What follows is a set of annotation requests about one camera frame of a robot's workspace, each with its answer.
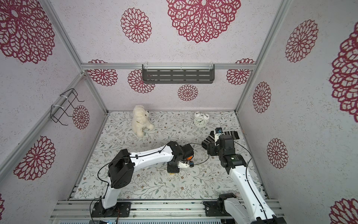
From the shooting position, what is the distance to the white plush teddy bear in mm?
945

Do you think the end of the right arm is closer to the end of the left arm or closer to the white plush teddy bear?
the end of the left arm

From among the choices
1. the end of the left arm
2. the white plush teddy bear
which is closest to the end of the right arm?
the end of the left arm
